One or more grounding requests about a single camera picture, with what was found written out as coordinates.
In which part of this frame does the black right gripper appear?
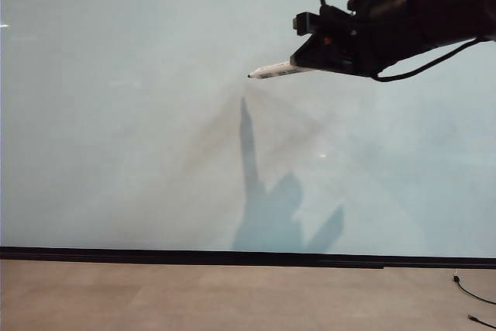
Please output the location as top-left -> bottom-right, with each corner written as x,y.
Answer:
289,0 -> 412,77

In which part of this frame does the white whiteboard marker pen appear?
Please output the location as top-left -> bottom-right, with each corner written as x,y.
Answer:
247,60 -> 311,81

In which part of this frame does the large white whiteboard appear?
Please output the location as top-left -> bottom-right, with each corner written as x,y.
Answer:
0,0 -> 496,262

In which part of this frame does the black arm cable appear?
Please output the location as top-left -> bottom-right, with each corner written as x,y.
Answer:
372,37 -> 491,83

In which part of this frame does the black cable with plug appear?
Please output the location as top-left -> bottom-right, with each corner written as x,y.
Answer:
467,313 -> 496,329
451,268 -> 496,305

